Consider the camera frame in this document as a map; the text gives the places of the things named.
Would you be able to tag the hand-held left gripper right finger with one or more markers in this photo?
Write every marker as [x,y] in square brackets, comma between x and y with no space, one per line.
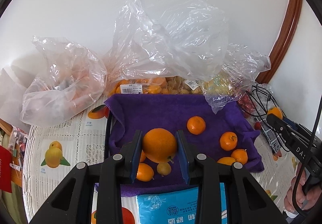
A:
[182,161]

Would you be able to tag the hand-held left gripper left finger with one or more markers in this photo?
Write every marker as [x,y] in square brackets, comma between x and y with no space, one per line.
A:
[135,161]

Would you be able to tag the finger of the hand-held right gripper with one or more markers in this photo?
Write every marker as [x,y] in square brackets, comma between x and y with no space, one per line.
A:
[290,123]
[278,126]

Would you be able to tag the orange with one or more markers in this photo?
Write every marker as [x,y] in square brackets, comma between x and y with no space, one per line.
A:
[275,113]
[228,141]
[226,161]
[159,145]
[196,125]
[239,156]
[142,156]

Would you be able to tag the oval orange kumquat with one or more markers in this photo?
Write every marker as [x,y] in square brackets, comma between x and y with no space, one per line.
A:
[144,172]

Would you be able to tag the small yellow fruit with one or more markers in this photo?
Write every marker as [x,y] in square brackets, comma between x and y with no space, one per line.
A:
[164,168]

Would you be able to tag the person's right hand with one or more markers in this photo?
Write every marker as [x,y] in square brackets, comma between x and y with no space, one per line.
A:
[311,197]

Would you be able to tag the checkered cloth pack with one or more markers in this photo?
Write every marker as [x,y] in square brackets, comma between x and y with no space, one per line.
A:
[273,139]

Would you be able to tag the small red fruit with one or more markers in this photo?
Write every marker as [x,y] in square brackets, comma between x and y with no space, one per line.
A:
[257,126]

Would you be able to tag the bag of red fruit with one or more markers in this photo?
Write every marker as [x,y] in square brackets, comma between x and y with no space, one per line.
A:
[246,104]

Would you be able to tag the blue tissue pack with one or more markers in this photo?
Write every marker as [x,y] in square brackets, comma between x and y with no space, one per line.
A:
[166,209]

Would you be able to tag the purple towel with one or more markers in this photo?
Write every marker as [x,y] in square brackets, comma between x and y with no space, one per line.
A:
[156,113]

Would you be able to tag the fruit-printed tablecloth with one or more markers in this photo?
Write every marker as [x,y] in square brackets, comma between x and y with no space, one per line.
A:
[75,138]

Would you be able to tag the clear bag of yellow fruit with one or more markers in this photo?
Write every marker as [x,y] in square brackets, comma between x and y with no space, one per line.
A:
[221,83]

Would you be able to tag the bag of small tan fruit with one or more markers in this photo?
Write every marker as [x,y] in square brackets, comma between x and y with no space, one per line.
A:
[176,87]

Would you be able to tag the crumpled clear plastic bag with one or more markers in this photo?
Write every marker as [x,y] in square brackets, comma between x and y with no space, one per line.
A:
[65,83]

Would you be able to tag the large clear plastic bag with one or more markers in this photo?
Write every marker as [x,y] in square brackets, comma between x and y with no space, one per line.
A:
[171,33]

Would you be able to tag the red paper bag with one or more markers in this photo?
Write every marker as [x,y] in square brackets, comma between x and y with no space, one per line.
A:
[5,168]

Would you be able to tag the white plastic bag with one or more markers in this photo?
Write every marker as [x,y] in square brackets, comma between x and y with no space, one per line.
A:
[12,93]

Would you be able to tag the wooden door frame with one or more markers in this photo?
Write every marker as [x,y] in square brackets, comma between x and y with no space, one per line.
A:
[289,33]

